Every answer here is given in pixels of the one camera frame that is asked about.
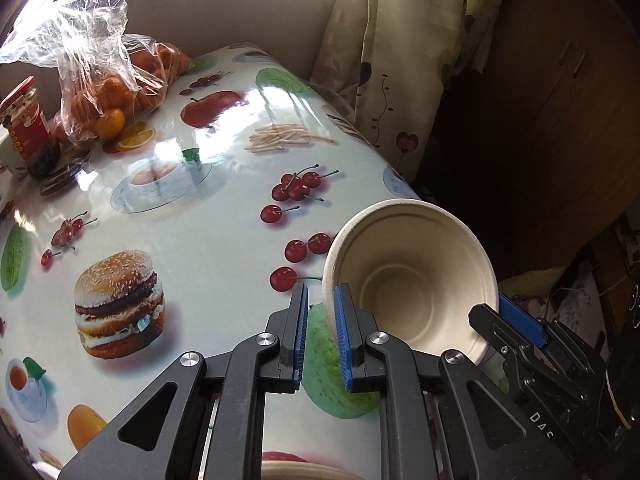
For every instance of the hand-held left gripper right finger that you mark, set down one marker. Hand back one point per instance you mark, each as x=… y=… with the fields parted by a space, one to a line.
x=344 y=347

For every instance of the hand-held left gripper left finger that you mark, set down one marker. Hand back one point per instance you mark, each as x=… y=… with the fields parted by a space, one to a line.
x=298 y=342

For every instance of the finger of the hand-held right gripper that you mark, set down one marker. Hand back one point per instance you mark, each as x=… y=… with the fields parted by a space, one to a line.
x=522 y=320
x=495 y=327

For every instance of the beige paper bowl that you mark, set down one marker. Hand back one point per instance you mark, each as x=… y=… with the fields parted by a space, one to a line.
x=400 y=260
x=310 y=472

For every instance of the pale yellow printed cloth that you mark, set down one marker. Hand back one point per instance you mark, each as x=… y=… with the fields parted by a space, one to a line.
x=575 y=300

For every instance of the food printed tablecloth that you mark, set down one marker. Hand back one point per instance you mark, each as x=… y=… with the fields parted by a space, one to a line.
x=200 y=220

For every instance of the brown wooden cabinet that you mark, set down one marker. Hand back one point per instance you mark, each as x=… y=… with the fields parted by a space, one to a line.
x=550 y=110

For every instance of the cream patterned curtain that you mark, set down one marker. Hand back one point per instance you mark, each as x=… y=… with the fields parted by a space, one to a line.
x=400 y=35

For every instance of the clear bag of oranges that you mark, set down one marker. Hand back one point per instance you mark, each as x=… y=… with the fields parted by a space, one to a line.
x=100 y=95

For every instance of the red label jar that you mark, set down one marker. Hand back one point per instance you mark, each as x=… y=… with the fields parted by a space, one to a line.
x=25 y=125

